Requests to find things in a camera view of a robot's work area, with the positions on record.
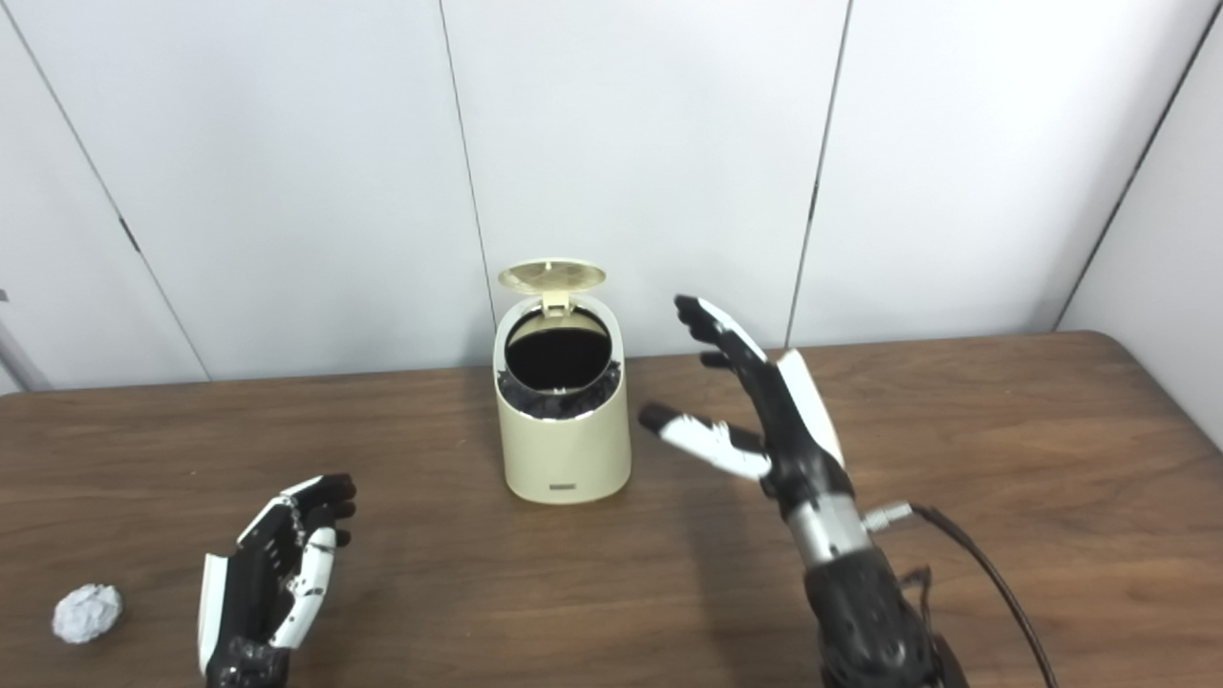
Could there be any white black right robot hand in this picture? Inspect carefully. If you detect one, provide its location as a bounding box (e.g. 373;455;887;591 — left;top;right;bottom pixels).
638;294;856;522

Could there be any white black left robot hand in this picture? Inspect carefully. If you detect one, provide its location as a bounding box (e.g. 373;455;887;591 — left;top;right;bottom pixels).
197;473;357;688

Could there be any white paper ball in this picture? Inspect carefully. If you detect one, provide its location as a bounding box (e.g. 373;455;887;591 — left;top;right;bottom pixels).
53;584;124;644

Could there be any cream-colored bin body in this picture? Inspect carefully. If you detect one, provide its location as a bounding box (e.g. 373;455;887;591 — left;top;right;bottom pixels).
492;291;633;505

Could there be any round cream bin lid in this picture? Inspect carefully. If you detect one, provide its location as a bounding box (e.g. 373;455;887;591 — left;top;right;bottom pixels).
498;258;608;316

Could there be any black bin liner bag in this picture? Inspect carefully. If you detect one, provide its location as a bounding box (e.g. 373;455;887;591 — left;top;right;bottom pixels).
497;358;622;421

